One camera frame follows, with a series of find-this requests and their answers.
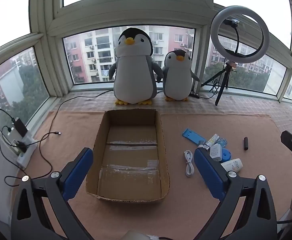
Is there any black ring light cable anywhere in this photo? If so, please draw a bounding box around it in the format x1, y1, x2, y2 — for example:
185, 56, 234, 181
46, 79, 220, 135

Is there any black tripod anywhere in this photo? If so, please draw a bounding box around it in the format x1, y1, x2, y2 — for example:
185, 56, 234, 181
200, 61, 237, 106

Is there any white ring light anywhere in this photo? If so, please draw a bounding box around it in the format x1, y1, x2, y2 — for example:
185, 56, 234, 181
210, 6, 270, 63

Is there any large penguin plush toy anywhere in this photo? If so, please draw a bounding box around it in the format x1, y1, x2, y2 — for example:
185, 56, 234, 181
108, 27, 164, 105

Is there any white charger adapter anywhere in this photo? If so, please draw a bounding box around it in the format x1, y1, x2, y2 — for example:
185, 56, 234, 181
208, 144, 223, 162

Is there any small penguin plush toy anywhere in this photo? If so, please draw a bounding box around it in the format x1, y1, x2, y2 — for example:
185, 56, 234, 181
156, 50, 201, 102

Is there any patterned small tube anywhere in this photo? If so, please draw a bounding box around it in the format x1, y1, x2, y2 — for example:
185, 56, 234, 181
205, 134, 220, 146

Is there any white usb cable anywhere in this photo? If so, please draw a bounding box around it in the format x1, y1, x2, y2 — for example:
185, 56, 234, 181
184, 150, 195, 177

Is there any blue phone stand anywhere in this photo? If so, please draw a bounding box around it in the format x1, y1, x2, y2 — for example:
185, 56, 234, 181
182, 128, 207, 146

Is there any white sunscreen bottle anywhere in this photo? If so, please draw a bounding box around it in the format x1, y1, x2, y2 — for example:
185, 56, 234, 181
220, 158, 244, 173

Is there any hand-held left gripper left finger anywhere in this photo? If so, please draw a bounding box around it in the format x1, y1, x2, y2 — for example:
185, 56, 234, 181
10, 147, 94, 240

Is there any checkered cloth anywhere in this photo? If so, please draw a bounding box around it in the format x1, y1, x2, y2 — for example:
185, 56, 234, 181
50, 90, 292, 130

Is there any black usb cable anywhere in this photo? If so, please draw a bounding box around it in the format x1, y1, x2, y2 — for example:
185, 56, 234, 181
4, 131, 62, 187

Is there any black plug adapter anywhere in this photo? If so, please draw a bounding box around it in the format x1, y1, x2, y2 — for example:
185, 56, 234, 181
15, 141, 28, 153

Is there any blue round case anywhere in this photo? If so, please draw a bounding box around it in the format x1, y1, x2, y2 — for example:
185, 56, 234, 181
220, 148, 231, 163

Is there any white power strip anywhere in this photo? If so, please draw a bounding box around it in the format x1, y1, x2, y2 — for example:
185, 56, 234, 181
7, 127, 38, 169

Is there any brown cardboard box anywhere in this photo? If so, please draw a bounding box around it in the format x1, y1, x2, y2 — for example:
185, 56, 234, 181
85, 109, 171, 204

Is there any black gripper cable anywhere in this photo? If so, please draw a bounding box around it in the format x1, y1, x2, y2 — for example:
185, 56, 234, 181
277, 217, 292, 233

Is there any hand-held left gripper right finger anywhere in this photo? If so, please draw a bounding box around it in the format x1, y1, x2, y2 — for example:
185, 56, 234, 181
193, 147, 278, 240

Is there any white window frame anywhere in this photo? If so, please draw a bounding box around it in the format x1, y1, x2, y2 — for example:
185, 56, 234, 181
0, 0, 292, 115

